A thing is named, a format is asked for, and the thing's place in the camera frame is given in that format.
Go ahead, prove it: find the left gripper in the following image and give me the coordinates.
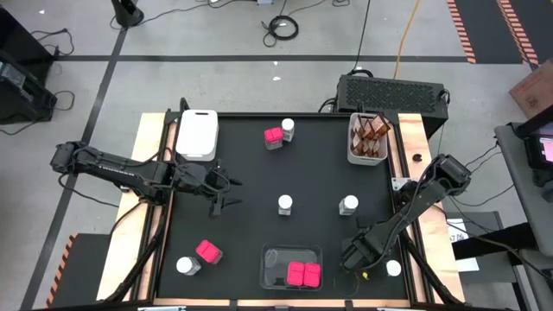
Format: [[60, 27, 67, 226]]
[[172, 160, 245, 219]]

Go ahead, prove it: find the pink-lid spice jar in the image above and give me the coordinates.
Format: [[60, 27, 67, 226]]
[[303, 262, 322, 289], [264, 126, 285, 150], [286, 261, 306, 287]]

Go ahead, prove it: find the pink block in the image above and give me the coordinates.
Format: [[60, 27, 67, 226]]
[[194, 239, 225, 265]]

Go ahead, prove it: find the clear plastic bin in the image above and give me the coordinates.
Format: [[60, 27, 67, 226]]
[[259, 244, 324, 291]]

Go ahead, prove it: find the white plastic bin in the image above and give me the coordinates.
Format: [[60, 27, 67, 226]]
[[175, 109, 219, 162], [346, 112, 389, 167]]

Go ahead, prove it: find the white paper sheet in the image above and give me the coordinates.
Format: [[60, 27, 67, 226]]
[[446, 218, 481, 274]]

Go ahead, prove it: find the black perforated computer case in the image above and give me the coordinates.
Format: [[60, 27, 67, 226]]
[[335, 73, 450, 139]]

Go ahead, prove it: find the black hazard-striped floor mat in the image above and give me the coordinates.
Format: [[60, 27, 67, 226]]
[[446, 0, 526, 65], [45, 232, 112, 309], [495, 0, 553, 67]]

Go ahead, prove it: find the grey cart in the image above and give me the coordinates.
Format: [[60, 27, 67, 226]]
[[493, 121, 553, 311]]

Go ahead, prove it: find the black monitor pink screen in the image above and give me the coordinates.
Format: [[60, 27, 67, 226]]
[[524, 129, 553, 172]]

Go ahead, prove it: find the black stand base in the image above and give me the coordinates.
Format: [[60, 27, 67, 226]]
[[110, 0, 145, 29]]

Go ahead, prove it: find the black equipment case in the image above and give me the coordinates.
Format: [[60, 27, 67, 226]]
[[0, 6, 60, 83], [0, 49, 59, 126]]

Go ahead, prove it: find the brown cardboard box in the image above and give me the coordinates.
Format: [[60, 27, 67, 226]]
[[508, 59, 553, 120]]

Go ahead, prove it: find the black aluminium table frame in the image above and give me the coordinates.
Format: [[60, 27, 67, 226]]
[[97, 98, 467, 311]]

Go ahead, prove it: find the coiled black cable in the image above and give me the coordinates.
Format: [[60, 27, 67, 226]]
[[260, 14, 301, 48]]

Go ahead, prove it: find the black floor cable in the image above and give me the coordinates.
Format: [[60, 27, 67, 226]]
[[0, 89, 77, 136], [29, 28, 75, 57]]

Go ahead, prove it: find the black stand cable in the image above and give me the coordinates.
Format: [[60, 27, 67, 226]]
[[142, 0, 219, 22]]

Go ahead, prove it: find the black computer cable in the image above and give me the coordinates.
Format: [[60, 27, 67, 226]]
[[347, 0, 372, 78]]

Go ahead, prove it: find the yellow floor cable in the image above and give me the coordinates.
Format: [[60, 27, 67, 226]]
[[392, 0, 423, 79]]

